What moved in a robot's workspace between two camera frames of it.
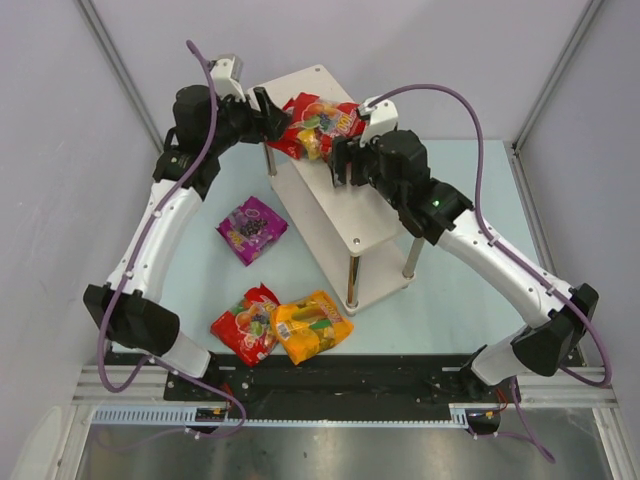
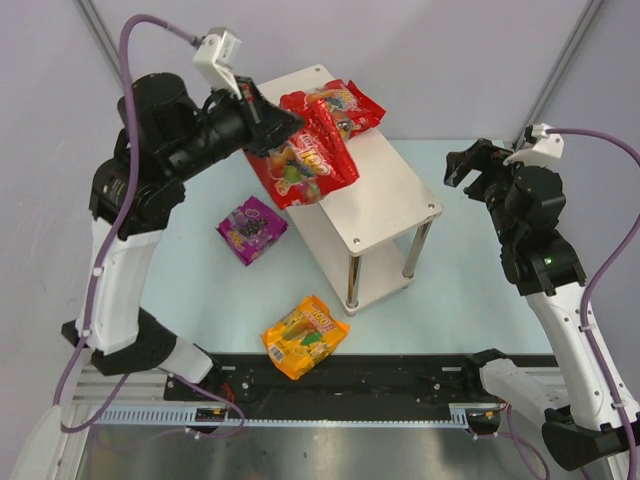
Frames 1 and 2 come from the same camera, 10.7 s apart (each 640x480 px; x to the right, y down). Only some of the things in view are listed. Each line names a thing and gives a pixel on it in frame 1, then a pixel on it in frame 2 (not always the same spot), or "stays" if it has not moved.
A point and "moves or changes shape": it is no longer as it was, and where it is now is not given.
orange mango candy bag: [307, 327] moves or changes shape
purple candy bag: [250, 228] stays
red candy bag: [314, 124] moves or changes shape
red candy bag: [247, 327] -> [310, 163]
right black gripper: [353, 161] -> [481, 176]
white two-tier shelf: [361, 240] stays
